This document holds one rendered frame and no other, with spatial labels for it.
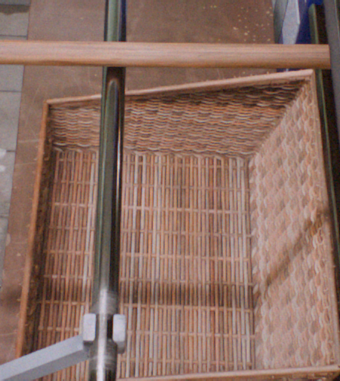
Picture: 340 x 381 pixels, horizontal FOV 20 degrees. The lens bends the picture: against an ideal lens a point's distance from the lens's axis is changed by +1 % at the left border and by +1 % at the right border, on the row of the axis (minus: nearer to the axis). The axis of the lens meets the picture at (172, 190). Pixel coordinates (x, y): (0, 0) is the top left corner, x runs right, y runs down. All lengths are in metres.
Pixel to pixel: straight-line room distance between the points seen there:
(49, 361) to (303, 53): 0.48
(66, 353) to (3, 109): 1.66
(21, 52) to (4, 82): 1.53
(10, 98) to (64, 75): 0.72
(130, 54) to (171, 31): 0.87
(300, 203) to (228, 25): 0.61
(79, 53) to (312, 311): 0.56
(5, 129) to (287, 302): 1.25
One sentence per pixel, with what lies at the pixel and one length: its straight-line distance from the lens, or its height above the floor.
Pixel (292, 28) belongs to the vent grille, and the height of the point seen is 0.75.
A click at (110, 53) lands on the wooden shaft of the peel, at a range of 1.21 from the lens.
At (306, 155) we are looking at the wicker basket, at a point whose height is 0.81.
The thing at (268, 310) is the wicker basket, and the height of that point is 0.63.
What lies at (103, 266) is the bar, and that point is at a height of 1.17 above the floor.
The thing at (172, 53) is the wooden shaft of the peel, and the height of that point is 1.20.
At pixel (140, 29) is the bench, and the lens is 2.08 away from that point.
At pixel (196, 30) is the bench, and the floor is 0.58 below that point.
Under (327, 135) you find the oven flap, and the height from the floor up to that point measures 0.95.
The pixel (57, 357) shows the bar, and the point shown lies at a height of 1.11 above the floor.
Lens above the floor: 2.12
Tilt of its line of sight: 57 degrees down
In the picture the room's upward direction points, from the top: 6 degrees clockwise
